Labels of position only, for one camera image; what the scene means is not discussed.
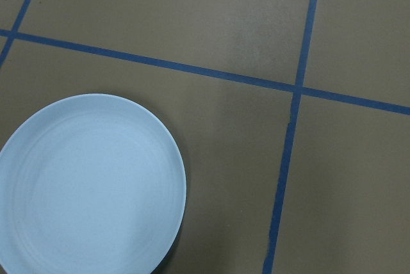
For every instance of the light blue plate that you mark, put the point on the light blue plate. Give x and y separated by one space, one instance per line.
92 183

